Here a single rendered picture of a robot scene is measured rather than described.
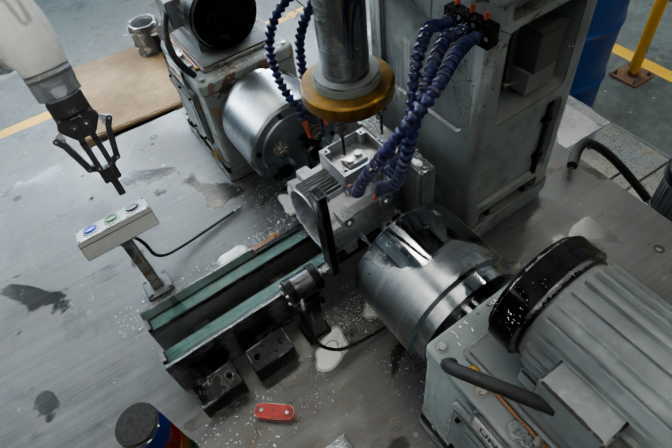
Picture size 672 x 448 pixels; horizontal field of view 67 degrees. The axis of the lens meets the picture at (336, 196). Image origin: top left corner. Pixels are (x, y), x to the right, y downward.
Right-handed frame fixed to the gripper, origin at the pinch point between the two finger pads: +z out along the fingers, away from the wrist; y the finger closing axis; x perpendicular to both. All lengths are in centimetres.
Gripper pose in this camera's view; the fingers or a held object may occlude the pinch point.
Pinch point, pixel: (114, 179)
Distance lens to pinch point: 122.8
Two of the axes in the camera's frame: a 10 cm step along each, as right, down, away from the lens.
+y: 8.2, -4.9, 3.0
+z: 3.0, 8.1, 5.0
